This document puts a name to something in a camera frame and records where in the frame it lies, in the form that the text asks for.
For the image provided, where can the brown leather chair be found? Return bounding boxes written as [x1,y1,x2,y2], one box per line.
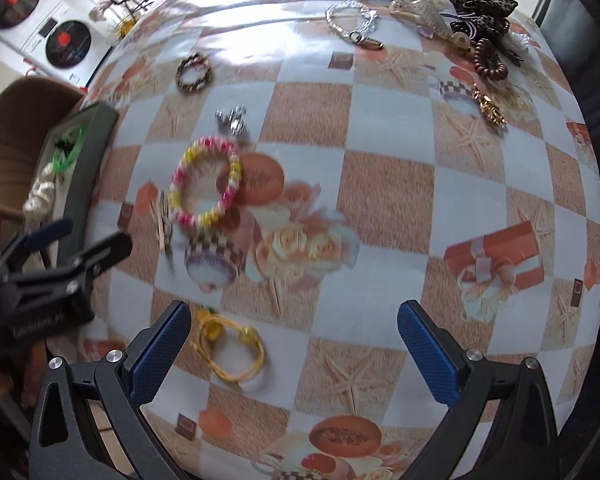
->
[0,80,89,222]

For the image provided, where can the brown black braided bracelet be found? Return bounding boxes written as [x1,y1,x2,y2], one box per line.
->
[174,53,215,94]

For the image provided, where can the brown coil hair tie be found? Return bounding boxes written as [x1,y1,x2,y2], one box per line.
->
[473,38,509,80]

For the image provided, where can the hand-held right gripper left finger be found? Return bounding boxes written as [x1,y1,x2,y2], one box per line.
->
[27,301,192,480]

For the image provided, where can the green plastic bangles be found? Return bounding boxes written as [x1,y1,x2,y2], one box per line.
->
[50,126,89,174]

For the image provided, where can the silver chain bracelet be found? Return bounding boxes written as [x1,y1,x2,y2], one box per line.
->
[325,1,385,51]

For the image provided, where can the white stacked dryer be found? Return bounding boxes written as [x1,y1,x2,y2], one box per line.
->
[0,0,57,37]

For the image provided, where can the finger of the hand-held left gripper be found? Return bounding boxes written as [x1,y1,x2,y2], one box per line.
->
[55,232,133,281]
[0,217,74,266]

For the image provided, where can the yellow cord bracelet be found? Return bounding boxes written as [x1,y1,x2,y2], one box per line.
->
[191,309,266,387]

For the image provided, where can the white washing machine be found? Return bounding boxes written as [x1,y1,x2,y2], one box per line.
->
[29,16,107,77]

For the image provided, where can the small patterned hair clip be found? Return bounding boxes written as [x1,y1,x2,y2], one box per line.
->
[472,87,509,127]

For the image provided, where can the clear gold hair claw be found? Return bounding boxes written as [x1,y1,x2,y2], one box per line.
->
[391,0,470,45]

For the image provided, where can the black elastic hair ties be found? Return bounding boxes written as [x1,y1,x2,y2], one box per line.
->
[449,16,477,37]

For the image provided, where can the checkered printed tablecloth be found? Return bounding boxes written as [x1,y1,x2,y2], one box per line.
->
[77,0,600,480]

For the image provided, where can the white cardboard box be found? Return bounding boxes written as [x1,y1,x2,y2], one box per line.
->
[22,101,120,243]

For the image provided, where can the small silver hair clip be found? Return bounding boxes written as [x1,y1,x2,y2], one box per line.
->
[214,105,249,136]

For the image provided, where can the striped beige hair clip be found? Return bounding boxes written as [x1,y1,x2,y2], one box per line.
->
[154,189,177,262]

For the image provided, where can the dark grey panel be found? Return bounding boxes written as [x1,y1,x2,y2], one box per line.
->
[531,0,600,163]

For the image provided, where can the pink yellow beaded bracelet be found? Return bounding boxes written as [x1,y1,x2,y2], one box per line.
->
[168,135,244,229]

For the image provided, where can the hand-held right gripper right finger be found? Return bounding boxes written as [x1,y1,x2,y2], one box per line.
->
[397,301,561,480]

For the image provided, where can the leopard print scrunchie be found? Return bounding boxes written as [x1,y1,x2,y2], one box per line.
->
[445,0,519,37]

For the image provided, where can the cream polka dot scrunchie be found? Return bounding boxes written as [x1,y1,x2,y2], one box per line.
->
[22,175,59,217]

